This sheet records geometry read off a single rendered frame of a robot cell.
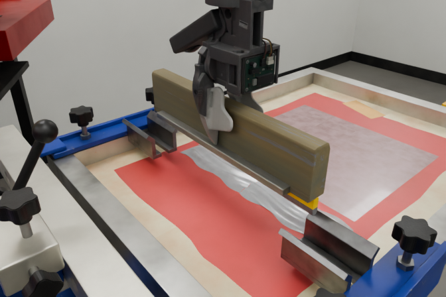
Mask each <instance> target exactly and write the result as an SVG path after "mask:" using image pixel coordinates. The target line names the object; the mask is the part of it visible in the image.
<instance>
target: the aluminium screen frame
mask: <svg viewBox="0 0 446 297"><path fill-rule="evenodd" d="M311 84H315V85H317V86H321V87H323V88H327V89H330V90H333V91H336V92H339V93H342V94H345V95H348V96H350V97H354V98H356V99H360V100H362V101H366V102H368V103H372V104H374V105H378V106H380V107H384V108H386V109H390V110H392V111H396V112H398V113H402V114H404V115H408V116H410V117H414V118H416V119H420V120H422V121H426V122H428V123H432V124H434V125H438V126H440V127H444V128H446V107H444V106H442V105H438V104H435V103H431V102H428V101H424V100H422V99H418V98H414V97H411V96H408V95H404V94H401V93H398V92H394V91H391V90H388V89H384V88H380V87H377V86H373V85H370V84H367V83H364V82H360V81H357V80H353V79H350V78H346V77H344V76H340V75H337V74H333V73H330V72H326V71H324V70H320V69H317V68H313V67H310V68H307V69H304V70H300V71H298V72H294V73H292V74H288V75H286V76H282V77H280V78H278V83H277V84H275V83H273V85H271V86H267V87H265V88H261V89H258V90H256V91H253V92H252V95H253V98H254V99H255V100H256V101H257V102H258V103H261V102H263V101H267V100H269V99H272V98H275V97H277V96H280V95H283V94H285V93H289V92H291V91H294V90H297V89H299V88H303V87H305V86H308V85H311ZM135 148H137V147H136V146H135V145H133V144H132V143H131V142H129V141H128V135H126V136H123V137H120V138H117V139H114V140H111V141H108V142H105V143H102V144H99V145H96V146H94V147H90V148H87V149H84V150H81V151H78V152H75V153H72V154H69V155H66V156H63V157H60V158H57V159H54V158H53V157H52V155H51V154H49V155H47V156H46V157H47V161H48V165H49V168H50V170H51V171H52V173H53V174H54V175H55V176H56V177H57V178H58V180H59V181H60V182H61V184H62V185H63V186H64V187H65V188H66V189H67V191H68V192H69V193H70V195H71V196H72V197H73V198H74V199H75V200H76V202H77V203H78V204H79V205H80V207H81V208H82V209H83V210H84V211H85V212H86V214H87V215H88V217H89V218H90V219H91V220H92V221H93V222H94V224H95V225H96V226H97V227H98V229H99V230H100V231H101V232H102V233H103V234H104V236H105V237H106V238H107V240H108V241H109V242H110V243H111V244H112V245H113V247H114V248H115V249H116V251H117V252H118V253H119V254H120V255H121V256H122V258H123V259H124V260H125V262H126V263H127V264H128V265H129V266H130V267H131V269H132V270H133V271H134V273H135V274H136V275H137V276H138V277H139V278H140V280H141V281H142V282H143V283H144V285H146V287H147V288H148V289H149V291H150V292H151V293H152V295H154V297H213V296H212V295H211V294H210V293H209V292H208V291H207V290H206V289H205V288H204V287H203V286H202V285H201V284H200V283H199V282H198V281H197V280H196V279H195V278H194V277H193V276H192V275H191V274H190V273H189V272H188V270H187V269H186V268H185V267H184V266H182V264H180V262H178V260H176V258H174V256H172V254H170V252H168V250H166V248H164V246H162V244H160V242H158V240H157V239H156V238H155V237H154V236H153V235H152V234H151V233H150V232H149V231H148V230H147V229H146V228H145V227H144V226H143V225H142V224H141V223H140V222H139V221H138V220H137V219H136V218H135V217H134V216H133V215H132V214H131V213H130V212H129V211H128V210H127V209H126V208H125V207H124V205H123V204H122V203H121V202H120V201H119V200H118V199H117V198H116V197H115V196H114V195H113V194H112V193H111V192H110V191H109V190H108V189H107V188H106V187H105V186H104V185H103V184H102V183H101V182H100V181H99V180H98V179H97V178H96V177H95V176H94V175H93V174H92V173H91V172H90V171H89V170H88V169H87V168H86V166H88V165H91V164H93V163H96V162H99V161H101V160H105V159H107V158H110V157H113V156H115V155H118V154H121V153H123V152H127V151H129V150H132V149H135ZM427 222H428V225H429V226H430V227H431V228H433V229H434V230H436V231H437V237H436V239H435V242H437V243H439V244H442V242H444V241H446V203H445V204H444V205H443V206H442V207H441V208H440V209H439V210H437V211H436V212H435V213H434V214H433V215H432V216H431V217H430V218H429V219H428V220H427Z"/></svg>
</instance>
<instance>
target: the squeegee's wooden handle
mask: <svg viewBox="0 0 446 297"><path fill-rule="evenodd" d="M152 82H153V95H154V103H155V111H158V112H159V111H162V110H163V111H165V112H167V113H168V114H170V115H172V116H173V117H175V118H177V119H178V120H180V121H182V122H183V123H185V124H187V125H188V126H190V127H192V128H193V129H195V130H197V131H198V132H200V133H202V134H203V135H206V136H207V137H208V135H207V134H206V131H205V129H204V126H203V124H202V121H201V119H200V115H199V113H198V111H197V108H196V104H195V101H194V97H193V93H192V81H191V80H189V79H186V78H184V77H182V76H180V75H178V74H176V73H173V72H171V71H169V70H166V69H164V68H161V69H158V70H154V71H153V72H152ZM224 106H225V109H226V111H227V112H228V114H229V115H230V116H231V118H232V120H233V128H232V130H231V131H230V132H225V131H219V137H218V143H219V144H220V145H222V146H223V147H226V148H227V149H229V150H231V151H232V152H234V153H236V154H237V155H239V156H241V157H242V158H244V159H246V160H247V161H249V162H251V163H252V164H255V165H256V166H258V167H259V168H261V169H262V170H265V171H266V172H268V173H269V174H271V175H272V176H275V177H276V178H278V179H279V180H281V181H283V182H285V183H286V184H288V185H290V192H291V193H292V194H294V195H295V196H297V197H298V198H301V199H302V200H303V201H305V202H307V203H309V202H311V201H313V200H314V199H316V198H318V197H319V196H320V195H322V194H324V190H325V182H326V177H327V168H328V163H329V154H330V149H331V148H330V144H329V143H328V142H326V141H323V140H321V139H319V138H317V137H314V136H312V135H310V134H308V133H306V132H304V131H301V130H299V129H297V128H295V127H292V126H291V125H288V124H286V123H284V122H282V121H279V120H277V119H275V118H273V117H270V116H269V115H266V114H264V113H262V112H260V111H257V110H255V109H253V108H251V107H248V106H247V105H244V104H242V103H240V102H238V101H235V100H233V99H231V98H229V97H226V96H224Z"/></svg>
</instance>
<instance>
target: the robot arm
mask: <svg viewBox="0 0 446 297"><path fill-rule="evenodd" d="M205 3H206V4H207V5H211V6H215V7H218V9H211V10H210V11H209V12H207V13H206V14H204V15H203V16H201V17H200V18H198V19H197V20H195V21H194V22H193V23H191V24H190V25H189V26H187V27H185V28H183V29H182V30H181V31H179V32H178V33H177V34H175V35H174V36H172V37H171V38H170V39H169V42H170V44H171V47H172V49H173V52H174V53H175V54H178V53H181V52H188V53H192V52H196V51H197V50H198V49H199V48H200V47H201V49H200V50H199V51H198V54H199V58H198V64H195V65H194V67H195V71H194V77H193V81H192V93H193V97H194V101H195V104H196V108H197V111H198V113H199V115H200V119H201V121H202V124H203V126H204V129H205V131H206V134H207V135H208V137H209V139H210V140H211V141H212V142H213V143H214V144H215V145H217V144H218V137H219V131H225V132H230V131H231V130H232V128H233V120H232V118H231V116H230V115H229V114H228V112H227V111H226V109H225V106H224V91H223V90H222V88H221V87H219V86H218V87H214V84H220V85H222V86H224V87H225V89H226V91H227V94H228V96H229V98H231V99H233V100H235V101H238V102H240V103H242V104H244V105H247V106H248V107H251V108H253V109H255V110H257V111H260V112H262V113H263V108H262V106H261V105H260V104H259V103H258V102H257V101H256V100H255V99H254V98H253V95H252V92H253V91H256V90H258V89H261V88H265V87H267V86H271V85H273V83H275V84H277V83H278V72H279V53H280V45H279V44H274V43H272V42H271V41H270V40H269V39H267V38H263V18H264V11H269V10H273V0H205ZM263 39H265V40H268V41H269V42H267V41H264V40H263ZM275 56H276V57H275ZM274 73H275V74H274Z"/></svg>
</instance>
